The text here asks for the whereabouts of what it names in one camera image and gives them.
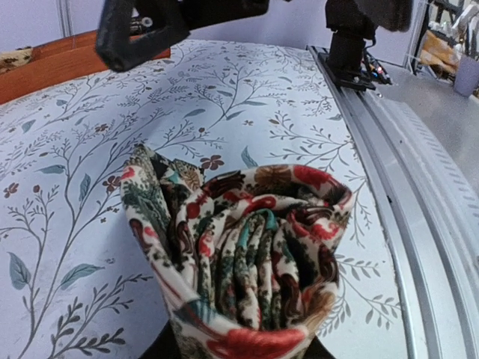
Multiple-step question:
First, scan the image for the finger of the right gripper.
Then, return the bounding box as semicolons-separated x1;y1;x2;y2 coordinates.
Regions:
95;0;269;72

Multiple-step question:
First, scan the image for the cream floral paisley tie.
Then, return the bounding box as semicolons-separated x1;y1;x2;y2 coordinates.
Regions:
120;145;354;358

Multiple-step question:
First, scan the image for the orange divided organizer tray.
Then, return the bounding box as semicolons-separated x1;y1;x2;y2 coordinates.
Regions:
0;31;173;105

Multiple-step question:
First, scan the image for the rolled beige striped tie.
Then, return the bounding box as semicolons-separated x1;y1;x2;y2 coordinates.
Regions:
0;46;33;74

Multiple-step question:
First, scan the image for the floral patterned table mat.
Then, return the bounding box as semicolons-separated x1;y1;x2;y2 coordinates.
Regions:
1;40;409;358

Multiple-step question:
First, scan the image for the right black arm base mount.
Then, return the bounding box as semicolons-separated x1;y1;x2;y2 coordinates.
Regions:
317;31;393;91

